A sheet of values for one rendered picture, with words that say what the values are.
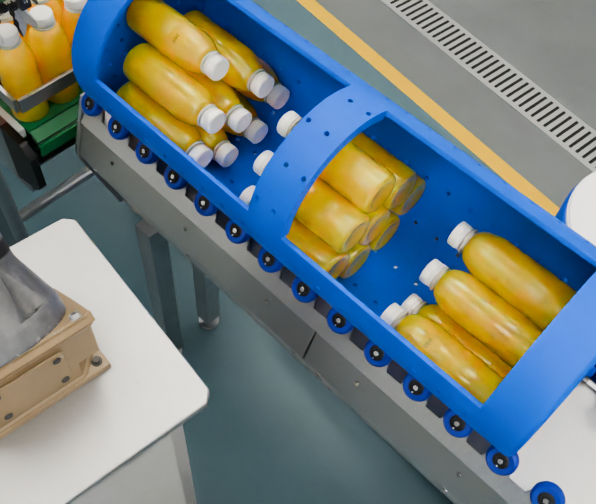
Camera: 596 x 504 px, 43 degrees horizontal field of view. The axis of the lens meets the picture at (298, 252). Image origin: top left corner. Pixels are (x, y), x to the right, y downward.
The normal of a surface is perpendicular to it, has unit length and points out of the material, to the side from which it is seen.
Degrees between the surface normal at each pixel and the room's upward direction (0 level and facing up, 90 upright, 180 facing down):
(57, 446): 0
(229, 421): 0
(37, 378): 90
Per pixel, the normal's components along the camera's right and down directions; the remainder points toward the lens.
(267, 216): -0.66, 0.40
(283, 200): -0.56, 0.22
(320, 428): 0.07, -0.55
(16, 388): 0.64, 0.67
